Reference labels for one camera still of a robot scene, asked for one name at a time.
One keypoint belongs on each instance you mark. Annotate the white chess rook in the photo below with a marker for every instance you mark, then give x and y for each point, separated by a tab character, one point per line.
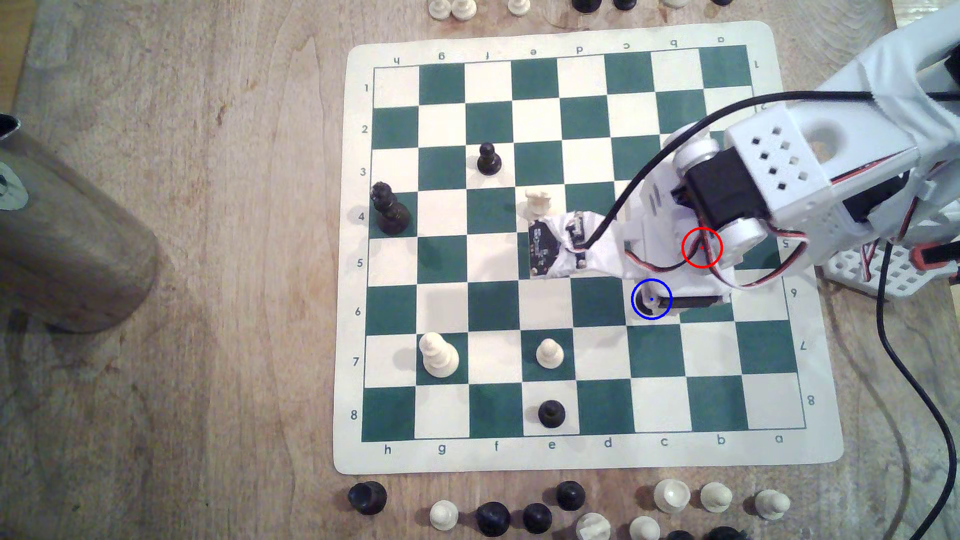
538	201

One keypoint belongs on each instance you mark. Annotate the tall black chess queen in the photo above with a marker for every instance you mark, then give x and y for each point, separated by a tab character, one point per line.
390	210

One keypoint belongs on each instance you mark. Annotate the taped camera circuit board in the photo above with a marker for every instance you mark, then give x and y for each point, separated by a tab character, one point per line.
546	247

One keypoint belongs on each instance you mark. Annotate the black chess pawn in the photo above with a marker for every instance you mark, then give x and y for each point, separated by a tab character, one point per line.
638	303
489	159
552	413

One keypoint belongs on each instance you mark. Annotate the white chess piece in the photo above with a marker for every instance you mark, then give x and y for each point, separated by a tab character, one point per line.
671	495
592	526
716	496
772	504
675	2
463	7
439	7
518	6
645	529

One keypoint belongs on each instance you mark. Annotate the metal cylinder post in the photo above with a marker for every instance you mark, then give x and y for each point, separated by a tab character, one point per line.
67	240

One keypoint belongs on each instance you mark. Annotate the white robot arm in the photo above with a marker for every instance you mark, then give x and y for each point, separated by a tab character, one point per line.
780	157

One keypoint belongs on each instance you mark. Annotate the white perforated base plate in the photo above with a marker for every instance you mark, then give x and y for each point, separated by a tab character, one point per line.
900	277

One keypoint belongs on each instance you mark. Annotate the white chess pawn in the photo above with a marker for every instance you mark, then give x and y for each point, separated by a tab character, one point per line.
550	352
444	514

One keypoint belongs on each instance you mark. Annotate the black chess rook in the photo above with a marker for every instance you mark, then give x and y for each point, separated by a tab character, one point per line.
367	497

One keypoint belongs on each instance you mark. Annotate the green white chess board mat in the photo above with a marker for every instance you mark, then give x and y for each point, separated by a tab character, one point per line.
442	300

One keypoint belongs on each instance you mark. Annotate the orange black table clamp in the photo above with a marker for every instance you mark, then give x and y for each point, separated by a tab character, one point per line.
934	256

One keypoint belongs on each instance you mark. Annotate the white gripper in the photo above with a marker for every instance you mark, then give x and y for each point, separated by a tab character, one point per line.
692	301

